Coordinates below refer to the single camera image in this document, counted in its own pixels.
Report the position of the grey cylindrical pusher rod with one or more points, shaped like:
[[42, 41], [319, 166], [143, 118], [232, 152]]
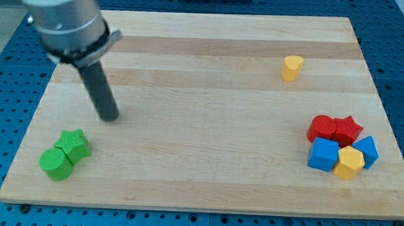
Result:
[[99, 91]]

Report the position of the yellow heart block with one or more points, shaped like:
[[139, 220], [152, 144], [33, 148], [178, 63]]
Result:
[[291, 68]]

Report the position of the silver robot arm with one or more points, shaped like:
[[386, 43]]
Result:
[[74, 32]]

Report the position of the wooden board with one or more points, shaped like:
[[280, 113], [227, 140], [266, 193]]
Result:
[[208, 124]]

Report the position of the green star block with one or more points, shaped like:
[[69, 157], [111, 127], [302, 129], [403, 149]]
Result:
[[74, 144]]

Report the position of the green cylinder block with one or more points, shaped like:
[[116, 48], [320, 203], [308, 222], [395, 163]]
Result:
[[55, 164]]

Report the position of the red cylinder block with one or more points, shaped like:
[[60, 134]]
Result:
[[322, 126]]

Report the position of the blue cube block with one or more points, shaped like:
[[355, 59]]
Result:
[[323, 154]]

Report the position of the red star block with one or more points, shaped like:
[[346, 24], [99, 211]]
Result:
[[347, 131]]

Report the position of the yellow pentagon block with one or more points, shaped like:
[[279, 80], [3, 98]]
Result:
[[350, 163]]

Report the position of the blue pentagon block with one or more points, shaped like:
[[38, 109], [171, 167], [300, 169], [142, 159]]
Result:
[[369, 151]]

